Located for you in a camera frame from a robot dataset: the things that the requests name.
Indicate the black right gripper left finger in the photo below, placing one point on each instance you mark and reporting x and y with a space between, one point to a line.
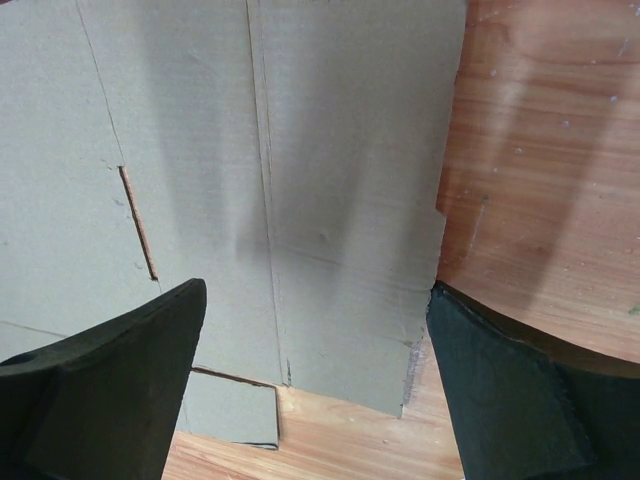
103 403

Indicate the brown cardboard box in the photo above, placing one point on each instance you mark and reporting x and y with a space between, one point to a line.
288 153

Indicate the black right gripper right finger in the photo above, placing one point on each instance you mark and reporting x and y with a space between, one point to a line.
527 405

